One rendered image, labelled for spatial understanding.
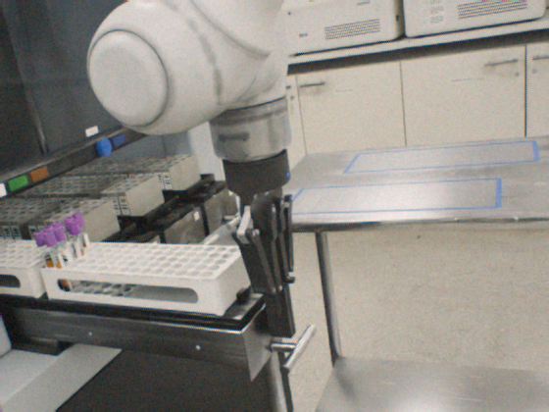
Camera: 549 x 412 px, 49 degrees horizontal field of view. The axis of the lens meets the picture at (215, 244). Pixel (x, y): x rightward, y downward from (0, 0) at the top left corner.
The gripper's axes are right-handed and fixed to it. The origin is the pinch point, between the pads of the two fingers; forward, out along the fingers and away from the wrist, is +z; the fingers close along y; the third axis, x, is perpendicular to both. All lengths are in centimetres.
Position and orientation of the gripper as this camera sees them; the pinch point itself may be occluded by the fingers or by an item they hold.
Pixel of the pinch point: (279, 310)
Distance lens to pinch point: 75.6
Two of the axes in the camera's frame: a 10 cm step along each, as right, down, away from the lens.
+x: 8.6, 0.2, -5.0
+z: 1.8, 9.2, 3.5
